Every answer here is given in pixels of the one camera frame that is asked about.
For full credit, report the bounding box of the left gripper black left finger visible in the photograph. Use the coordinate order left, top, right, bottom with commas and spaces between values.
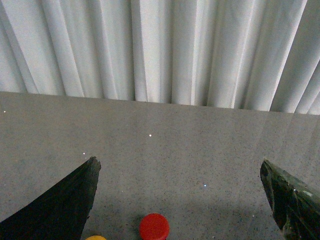
0, 157, 101, 240

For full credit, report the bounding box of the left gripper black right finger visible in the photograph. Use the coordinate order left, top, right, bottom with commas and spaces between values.
260, 159, 320, 240

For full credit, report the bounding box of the yellow push button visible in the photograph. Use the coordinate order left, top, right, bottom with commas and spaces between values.
85, 235, 107, 240

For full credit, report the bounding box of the red push button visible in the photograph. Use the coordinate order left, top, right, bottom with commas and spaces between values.
139, 213, 170, 240

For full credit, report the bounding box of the white pleated curtain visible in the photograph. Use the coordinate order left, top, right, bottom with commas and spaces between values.
0, 0, 320, 115

